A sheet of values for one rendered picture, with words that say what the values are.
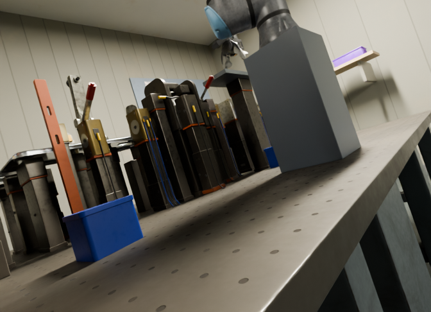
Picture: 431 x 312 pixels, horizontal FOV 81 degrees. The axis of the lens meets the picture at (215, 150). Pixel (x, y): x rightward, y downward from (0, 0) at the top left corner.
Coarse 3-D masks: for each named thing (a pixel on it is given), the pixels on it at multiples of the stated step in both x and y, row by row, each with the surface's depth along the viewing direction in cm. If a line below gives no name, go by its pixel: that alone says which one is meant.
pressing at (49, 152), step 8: (72, 144) 84; (80, 144) 85; (112, 144) 103; (128, 144) 115; (24, 152) 73; (32, 152) 75; (40, 152) 76; (48, 152) 82; (72, 152) 94; (80, 152) 98; (8, 160) 74; (16, 160) 80; (48, 160) 94; (8, 168) 86
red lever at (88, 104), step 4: (92, 84) 77; (88, 88) 77; (92, 88) 77; (88, 92) 78; (92, 92) 78; (88, 96) 78; (92, 96) 79; (88, 100) 79; (88, 104) 80; (84, 108) 81; (88, 108) 81; (84, 112) 82; (88, 112) 82; (84, 116) 82; (88, 116) 83; (84, 120) 83
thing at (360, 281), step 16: (416, 160) 95; (400, 176) 99; (416, 176) 96; (400, 192) 170; (416, 192) 97; (416, 208) 98; (416, 224) 99; (352, 256) 36; (352, 272) 35; (368, 272) 38; (336, 288) 35; (352, 288) 34; (368, 288) 37; (336, 304) 35; (352, 304) 34; (368, 304) 36
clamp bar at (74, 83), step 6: (72, 78) 82; (78, 78) 82; (72, 84) 82; (78, 84) 84; (72, 90) 82; (78, 90) 83; (72, 96) 83; (78, 96) 83; (84, 96) 85; (72, 102) 84; (78, 102) 83; (84, 102) 84; (78, 108) 83; (78, 114) 83
